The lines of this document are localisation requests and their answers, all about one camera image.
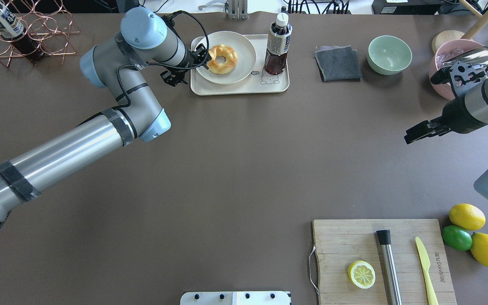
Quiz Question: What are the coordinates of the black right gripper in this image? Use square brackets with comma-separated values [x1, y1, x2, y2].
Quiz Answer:
[404, 120, 452, 144]

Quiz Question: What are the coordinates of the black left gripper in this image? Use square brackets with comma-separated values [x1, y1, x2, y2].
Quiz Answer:
[160, 43, 211, 87]

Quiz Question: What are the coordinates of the twisted glazed donut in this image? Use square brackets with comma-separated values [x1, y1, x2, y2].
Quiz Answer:
[206, 44, 238, 75]

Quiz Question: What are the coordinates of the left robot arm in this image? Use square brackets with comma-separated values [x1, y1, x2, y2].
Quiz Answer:
[0, 6, 211, 227]

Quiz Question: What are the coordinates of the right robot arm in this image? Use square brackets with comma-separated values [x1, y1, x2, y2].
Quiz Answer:
[404, 61, 488, 199]

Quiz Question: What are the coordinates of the cream rabbit tray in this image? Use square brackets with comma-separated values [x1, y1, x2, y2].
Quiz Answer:
[190, 33, 290, 95]

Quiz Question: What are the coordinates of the dark tea bottle on tray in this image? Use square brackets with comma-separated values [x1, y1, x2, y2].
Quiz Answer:
[264, 12, 293, 75]

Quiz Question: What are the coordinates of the pink bowl with ice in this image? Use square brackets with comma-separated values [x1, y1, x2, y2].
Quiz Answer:
[429, 39, 483, 100]

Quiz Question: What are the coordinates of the steel ice scoop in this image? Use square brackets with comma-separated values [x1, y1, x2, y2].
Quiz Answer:
[443, 46, 488, 75]

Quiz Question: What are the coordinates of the green bowl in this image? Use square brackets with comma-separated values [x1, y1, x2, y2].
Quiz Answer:
[367, 35, 413, 75]

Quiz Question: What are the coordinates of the round wooden stand base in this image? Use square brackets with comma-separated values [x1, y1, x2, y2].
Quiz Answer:
[431, 30, 476, 54]

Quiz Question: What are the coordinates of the yellow lemon upper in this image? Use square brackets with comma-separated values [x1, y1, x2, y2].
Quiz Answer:
[449, 203, 486, 230]

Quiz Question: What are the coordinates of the green lime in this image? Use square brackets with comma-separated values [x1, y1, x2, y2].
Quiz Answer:
[441, 225, 473, 251]

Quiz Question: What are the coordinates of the grey folded cloth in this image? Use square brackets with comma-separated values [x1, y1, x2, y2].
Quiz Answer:
[314, 46, 362, 82]

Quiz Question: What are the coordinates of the steel muddler black tip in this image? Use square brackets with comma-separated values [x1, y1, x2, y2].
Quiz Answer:
[376, 230, 403, 305]

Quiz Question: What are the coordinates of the yellow plastic knife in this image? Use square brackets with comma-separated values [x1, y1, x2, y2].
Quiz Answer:
[415, 237, 439, 305]

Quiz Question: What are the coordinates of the bamboo cutting board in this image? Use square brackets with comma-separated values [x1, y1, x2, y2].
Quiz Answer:
[312, 219, 457, 305]

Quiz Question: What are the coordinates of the half lemon slice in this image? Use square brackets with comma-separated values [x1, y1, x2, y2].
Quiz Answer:
[347, 260, 376, 289]

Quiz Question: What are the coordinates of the copper wire bottle rack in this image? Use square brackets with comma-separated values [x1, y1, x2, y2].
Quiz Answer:
[0, 0, 80, 68]

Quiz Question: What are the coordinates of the bottle in wire rack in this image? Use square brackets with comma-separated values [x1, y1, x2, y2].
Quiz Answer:
[0, 0, 45, 62]

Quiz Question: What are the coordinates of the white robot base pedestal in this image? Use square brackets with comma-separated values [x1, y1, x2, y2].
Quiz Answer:
[180, 290, 292, 305]

